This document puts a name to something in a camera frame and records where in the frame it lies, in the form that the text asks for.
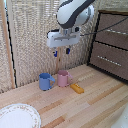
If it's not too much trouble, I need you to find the orange rectangular block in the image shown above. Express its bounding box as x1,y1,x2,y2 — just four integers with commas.
69,82,85,95

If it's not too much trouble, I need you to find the short silver drawer handle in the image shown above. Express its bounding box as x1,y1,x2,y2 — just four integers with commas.
97,55,122,67

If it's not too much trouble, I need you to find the wooden screen post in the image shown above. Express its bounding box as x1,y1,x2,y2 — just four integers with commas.
0,0,17,90

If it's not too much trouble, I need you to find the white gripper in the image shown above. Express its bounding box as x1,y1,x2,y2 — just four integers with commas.
46,28,82,58

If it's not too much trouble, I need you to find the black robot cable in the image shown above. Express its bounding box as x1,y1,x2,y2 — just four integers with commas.
79,17,128,37

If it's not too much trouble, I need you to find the brown drawer with short handle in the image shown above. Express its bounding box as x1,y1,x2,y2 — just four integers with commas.
89,41,128,81

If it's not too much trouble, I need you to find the brown drawer with long handle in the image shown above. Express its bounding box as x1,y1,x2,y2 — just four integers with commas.
95,12,128,51

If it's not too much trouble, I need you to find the white floral rim plate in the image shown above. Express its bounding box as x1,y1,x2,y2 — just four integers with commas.
0,103,42,128

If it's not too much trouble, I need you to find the long silver drawer handle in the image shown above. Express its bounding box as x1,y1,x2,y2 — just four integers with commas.
105,27,128,36

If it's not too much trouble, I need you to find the woven bamboo screen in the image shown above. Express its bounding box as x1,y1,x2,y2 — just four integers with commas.
0,0,128,93

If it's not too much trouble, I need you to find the blue mug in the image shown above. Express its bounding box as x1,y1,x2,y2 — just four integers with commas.
38,72,57,92

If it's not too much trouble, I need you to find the pink mug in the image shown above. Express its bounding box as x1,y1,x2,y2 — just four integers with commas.
56,69,73,88

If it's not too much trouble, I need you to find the brown drawer cabinet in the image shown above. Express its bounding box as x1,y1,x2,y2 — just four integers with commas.
87,9,128,83

